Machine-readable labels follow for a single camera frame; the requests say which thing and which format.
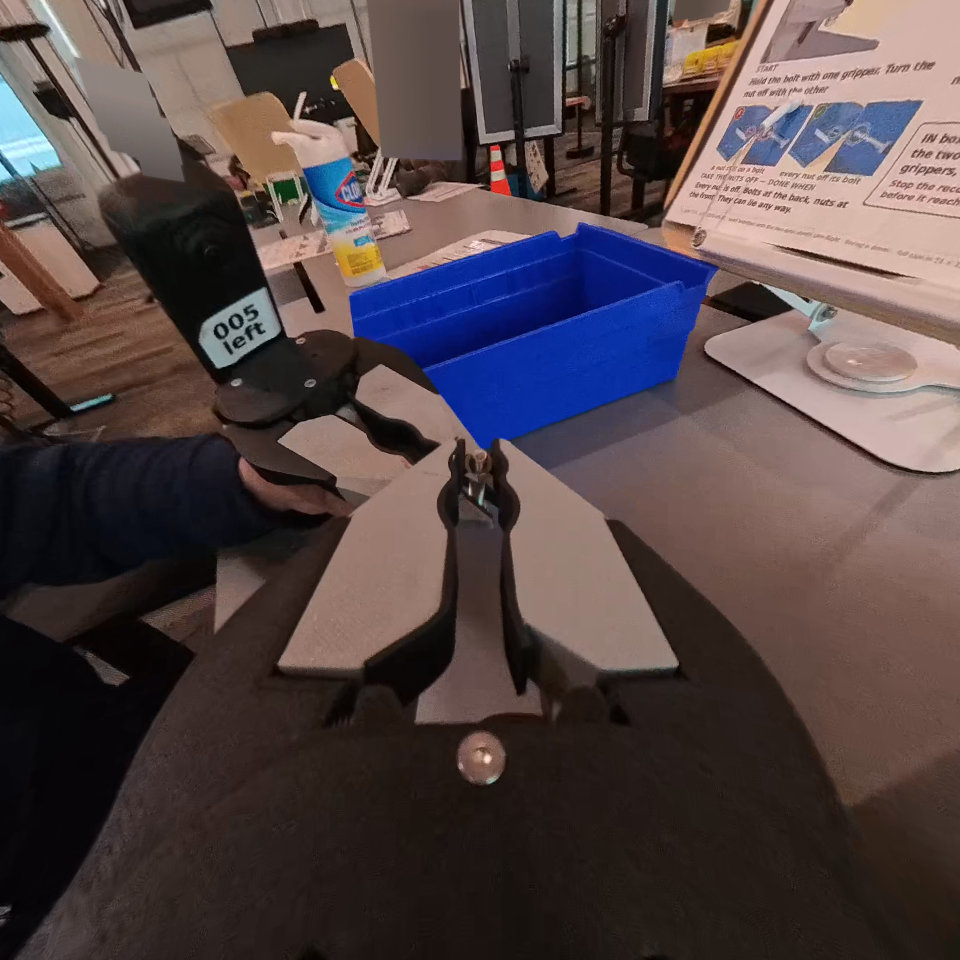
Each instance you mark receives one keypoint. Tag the yellow boxes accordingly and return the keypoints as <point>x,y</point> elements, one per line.
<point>705,60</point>

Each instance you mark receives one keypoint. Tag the disinfectant wipes canister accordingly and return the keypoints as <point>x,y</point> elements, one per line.
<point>341,217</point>

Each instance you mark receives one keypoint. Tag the black patterned printed sheet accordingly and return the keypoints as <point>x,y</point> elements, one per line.
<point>296,247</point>

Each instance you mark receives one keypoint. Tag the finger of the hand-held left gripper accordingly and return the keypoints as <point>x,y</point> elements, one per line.
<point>409,401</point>
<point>330,454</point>

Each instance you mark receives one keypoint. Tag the tan board on white stand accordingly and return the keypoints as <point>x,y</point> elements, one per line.
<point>255,135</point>

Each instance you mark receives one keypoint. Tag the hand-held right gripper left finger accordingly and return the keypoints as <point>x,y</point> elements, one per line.
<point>375,592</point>

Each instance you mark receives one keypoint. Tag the blue plastic bin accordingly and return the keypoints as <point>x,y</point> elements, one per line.
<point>562,375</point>

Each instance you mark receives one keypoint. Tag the white frame stand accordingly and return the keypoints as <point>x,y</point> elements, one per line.
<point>373,187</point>

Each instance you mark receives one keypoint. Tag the black office chair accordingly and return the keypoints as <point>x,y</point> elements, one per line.
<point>649,157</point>

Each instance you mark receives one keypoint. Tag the person's left forearm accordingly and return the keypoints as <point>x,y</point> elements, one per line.
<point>112,510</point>

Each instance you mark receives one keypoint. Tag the wooden standing desk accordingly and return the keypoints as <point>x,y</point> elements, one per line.
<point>34,379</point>

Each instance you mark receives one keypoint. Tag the white paper sheet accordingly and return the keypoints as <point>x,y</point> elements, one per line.
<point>465,247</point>
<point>450,191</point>

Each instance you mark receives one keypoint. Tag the wooden display board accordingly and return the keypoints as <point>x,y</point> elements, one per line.
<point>922,319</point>

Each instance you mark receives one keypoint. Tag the printed brochure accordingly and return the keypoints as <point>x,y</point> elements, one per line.
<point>394,225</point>

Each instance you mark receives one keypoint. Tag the person's left hand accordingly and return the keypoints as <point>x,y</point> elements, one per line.
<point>300,501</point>

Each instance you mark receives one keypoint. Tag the white cabinet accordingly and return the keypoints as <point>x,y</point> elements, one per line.
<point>67,255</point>

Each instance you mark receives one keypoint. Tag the silver hex nut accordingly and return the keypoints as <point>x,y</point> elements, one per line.
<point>478,484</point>

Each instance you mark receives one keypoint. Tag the large window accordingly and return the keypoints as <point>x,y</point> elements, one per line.
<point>22,142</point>

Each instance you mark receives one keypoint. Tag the orange traffic cone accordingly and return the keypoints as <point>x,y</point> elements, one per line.
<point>499,176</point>

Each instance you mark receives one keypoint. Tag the black display screen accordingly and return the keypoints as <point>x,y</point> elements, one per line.
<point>285,67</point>

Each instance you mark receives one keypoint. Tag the black studio light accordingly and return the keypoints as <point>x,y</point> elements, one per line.
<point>165,11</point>

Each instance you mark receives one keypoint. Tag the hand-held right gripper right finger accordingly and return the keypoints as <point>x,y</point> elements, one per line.
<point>592,592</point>

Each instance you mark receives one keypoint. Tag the silver hex bolt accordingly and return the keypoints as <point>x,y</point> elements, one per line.
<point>477,456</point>

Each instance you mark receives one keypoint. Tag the printed instruction sheet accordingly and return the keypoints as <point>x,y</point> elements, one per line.
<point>825,150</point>

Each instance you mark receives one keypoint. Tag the white framed grey panel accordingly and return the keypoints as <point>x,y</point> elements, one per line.
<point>637,60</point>
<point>540,75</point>

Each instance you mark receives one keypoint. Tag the wooden support post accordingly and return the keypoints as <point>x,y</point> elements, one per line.
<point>37,277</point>

